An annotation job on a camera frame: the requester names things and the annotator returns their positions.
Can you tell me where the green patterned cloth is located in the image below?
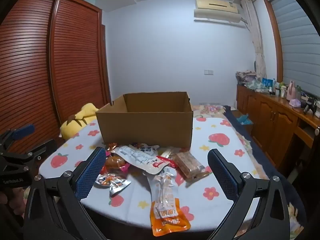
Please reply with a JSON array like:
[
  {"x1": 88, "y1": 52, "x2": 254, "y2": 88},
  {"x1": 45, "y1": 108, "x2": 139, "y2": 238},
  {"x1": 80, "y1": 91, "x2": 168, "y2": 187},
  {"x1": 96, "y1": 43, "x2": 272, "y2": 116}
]
[{"x1": 244, "y1": 79, "x2": 263, "y2": 91}]

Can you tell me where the wall air conditioner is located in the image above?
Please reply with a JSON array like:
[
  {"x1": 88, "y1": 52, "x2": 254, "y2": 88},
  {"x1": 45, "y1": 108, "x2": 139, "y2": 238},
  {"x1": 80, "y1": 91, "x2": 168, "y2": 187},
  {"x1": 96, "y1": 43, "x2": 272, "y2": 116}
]
[{"x1": 194, "y1": 0, "x2": 247, "y2": 28}]

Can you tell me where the dark blue blanket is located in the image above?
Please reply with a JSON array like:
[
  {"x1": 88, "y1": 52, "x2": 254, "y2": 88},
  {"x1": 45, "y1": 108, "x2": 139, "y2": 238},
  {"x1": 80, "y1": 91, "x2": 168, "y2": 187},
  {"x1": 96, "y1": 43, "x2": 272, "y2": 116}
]
[{"x1": 223, "y1": 105, "x2": 288, "y2": 179}]

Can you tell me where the red-brown slatted wardrobe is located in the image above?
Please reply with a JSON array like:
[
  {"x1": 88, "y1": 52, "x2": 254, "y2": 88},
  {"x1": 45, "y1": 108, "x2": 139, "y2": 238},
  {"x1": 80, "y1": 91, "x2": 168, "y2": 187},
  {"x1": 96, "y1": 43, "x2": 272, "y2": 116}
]
[{"x1": 0, "y1": 0, "x2": 112, "y2": 155}]

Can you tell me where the black figurine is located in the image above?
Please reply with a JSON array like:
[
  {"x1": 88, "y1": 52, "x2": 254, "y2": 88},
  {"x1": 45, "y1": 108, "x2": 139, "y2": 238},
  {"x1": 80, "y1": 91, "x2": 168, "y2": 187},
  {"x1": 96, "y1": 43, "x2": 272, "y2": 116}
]
[{"x1": 303, "y1": 97, "x2": 318, "y2": 115}]

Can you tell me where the tan snack stick packet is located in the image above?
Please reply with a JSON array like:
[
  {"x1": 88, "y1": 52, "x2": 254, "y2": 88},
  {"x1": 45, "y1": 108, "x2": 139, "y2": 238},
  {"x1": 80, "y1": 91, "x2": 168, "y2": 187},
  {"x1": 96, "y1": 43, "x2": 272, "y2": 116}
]
[{"x1": 160, "y1": 147, "x2": 176, "y2": 158}]

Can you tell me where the silver snack packet orange print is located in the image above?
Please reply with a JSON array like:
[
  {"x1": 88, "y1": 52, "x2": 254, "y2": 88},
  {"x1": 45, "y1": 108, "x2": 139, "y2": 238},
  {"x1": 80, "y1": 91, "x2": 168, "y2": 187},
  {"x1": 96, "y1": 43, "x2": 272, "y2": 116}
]
[{"x1": 94, "y1": 172, "x2": 132, "y2": 198}]

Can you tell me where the brown cardboard box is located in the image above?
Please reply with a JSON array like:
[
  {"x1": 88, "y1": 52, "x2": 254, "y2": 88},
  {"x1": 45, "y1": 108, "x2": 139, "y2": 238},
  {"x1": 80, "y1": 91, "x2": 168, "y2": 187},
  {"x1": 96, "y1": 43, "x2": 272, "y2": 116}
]
[{"x1": 96, "y1": 91, "x2": 193, "y2": 148}]

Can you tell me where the white red snack pouch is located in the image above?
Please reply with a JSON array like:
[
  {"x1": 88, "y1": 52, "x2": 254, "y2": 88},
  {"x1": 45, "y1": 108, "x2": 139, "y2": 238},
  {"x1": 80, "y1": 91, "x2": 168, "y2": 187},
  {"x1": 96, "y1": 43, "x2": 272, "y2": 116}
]
[{"x1": 129, "y1": 142, "x2": 160, "y2": 153}]

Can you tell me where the beige curtain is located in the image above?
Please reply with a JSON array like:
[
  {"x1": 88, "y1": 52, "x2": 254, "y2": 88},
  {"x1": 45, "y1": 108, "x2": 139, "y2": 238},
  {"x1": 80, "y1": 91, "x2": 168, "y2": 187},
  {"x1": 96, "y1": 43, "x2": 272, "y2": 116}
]
[{"x1": 241, "y1": 0, "x2": 267, "y2": 79}]

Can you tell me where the grey window blind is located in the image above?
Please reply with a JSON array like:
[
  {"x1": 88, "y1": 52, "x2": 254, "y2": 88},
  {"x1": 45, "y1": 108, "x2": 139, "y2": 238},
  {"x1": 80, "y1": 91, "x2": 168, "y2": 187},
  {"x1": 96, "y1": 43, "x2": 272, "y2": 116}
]
[{"x1": 266, "y1": 0, "x2": 320, "y2": 98}]

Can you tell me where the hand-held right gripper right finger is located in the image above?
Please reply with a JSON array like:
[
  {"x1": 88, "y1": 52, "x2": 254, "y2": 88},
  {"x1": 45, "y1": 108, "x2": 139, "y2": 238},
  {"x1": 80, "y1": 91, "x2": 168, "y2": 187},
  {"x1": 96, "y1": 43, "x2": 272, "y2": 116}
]
[{"x1": 207, "y1": 149, "x2": 307, "y2": 240}]

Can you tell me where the wooden sideboard cabinet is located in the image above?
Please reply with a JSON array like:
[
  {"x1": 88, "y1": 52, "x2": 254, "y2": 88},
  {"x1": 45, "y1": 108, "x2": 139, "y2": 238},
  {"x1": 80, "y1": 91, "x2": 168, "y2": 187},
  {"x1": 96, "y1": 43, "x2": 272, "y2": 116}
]
[{"x1": 236, "y1": 84, "x2": 320, "y2": 178}]

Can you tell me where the floral bed quilt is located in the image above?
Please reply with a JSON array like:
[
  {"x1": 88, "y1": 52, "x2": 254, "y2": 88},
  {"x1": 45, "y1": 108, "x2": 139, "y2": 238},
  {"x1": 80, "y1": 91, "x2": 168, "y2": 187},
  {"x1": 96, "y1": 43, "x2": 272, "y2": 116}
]
[{"x1": 191, "y1": 104, "x2": 238, "y2": 121}]

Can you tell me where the clear packet of brown cakes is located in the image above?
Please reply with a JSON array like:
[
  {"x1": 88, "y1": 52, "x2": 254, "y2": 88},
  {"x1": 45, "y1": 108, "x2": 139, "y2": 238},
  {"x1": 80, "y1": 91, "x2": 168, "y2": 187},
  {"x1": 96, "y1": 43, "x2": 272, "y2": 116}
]
[{"x1": 172, "y1": 151, "x2": 211, "y2": 181}]

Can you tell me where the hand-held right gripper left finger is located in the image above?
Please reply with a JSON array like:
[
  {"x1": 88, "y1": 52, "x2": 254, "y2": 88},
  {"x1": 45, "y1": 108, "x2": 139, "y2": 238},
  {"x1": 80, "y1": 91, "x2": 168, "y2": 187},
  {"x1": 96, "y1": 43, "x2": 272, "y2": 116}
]
[{"x1": 24, "y1": 146, "x2": 108, "y2": 240}]

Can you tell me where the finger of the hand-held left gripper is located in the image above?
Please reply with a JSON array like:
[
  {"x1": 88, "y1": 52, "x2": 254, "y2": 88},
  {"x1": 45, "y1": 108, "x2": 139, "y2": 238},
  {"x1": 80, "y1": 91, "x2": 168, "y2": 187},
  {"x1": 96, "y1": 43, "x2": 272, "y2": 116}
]
[
  {"x1": 0, "y1": 124, "x2": 35, "y2": 153},
  {"x1": 14, "y1": 139, "x2": 58, "y2": 166}
]

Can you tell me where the teal cloth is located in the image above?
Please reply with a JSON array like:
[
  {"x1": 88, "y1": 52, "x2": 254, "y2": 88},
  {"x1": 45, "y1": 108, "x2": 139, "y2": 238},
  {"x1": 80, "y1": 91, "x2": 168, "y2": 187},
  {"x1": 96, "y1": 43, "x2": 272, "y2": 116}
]
[{"x1": 235, "y1": 114, "x2": 251, "y2": 126}]

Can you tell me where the white snack pouch grey print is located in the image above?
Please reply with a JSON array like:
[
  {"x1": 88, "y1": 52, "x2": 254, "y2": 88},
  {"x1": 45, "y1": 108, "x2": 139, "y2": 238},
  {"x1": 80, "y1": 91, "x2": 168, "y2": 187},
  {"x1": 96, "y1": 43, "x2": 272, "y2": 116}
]
[{"x1": 111, "y1": 145, "x2": 171, "y2": 175}]

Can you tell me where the strawberry flower printed cloth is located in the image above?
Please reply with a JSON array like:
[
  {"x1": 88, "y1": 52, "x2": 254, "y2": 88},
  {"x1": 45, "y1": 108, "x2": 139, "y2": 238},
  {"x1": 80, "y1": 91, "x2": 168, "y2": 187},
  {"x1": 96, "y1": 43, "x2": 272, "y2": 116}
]
[{"x1": 39, "y1": 116, "x2": 259, "y2": 228}]

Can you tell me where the row of small bottles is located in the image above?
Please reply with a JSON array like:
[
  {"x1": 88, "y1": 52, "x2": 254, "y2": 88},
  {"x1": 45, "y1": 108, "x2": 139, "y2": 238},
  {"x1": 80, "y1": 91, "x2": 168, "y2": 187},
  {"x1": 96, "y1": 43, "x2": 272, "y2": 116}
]
[{"x1": 269, "y1": 79, "x2": 288, "y2": 97}]

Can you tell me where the long orange snack packet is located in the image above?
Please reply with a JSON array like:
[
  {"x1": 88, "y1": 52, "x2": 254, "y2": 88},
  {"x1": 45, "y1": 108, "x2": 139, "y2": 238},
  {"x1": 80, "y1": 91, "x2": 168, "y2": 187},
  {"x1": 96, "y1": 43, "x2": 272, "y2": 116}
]
[{"x1": 149, "y1": 167, "x2": 191, "y2": 237}]

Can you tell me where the yellow plush toy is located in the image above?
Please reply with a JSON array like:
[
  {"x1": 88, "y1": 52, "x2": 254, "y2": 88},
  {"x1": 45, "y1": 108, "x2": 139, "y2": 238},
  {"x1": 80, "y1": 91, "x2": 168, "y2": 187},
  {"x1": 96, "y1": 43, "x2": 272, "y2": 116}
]
[{"x1": 59, "y1": 102, "x2": 100, "y2": 139}]

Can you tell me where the person's left hand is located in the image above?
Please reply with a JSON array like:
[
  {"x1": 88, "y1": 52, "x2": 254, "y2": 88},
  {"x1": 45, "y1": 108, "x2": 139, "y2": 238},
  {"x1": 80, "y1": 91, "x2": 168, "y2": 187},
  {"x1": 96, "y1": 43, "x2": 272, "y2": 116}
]
[{"x1": 0, "y1": 190, "x2": 10, "y2": 209}]

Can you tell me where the wooden window frame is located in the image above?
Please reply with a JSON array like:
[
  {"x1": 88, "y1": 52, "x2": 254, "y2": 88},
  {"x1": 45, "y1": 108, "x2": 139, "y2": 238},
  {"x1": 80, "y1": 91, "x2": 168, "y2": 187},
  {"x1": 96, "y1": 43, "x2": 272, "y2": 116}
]
[{"x1": 262, "y1": 0, "x2": 285, "y2": 82}]

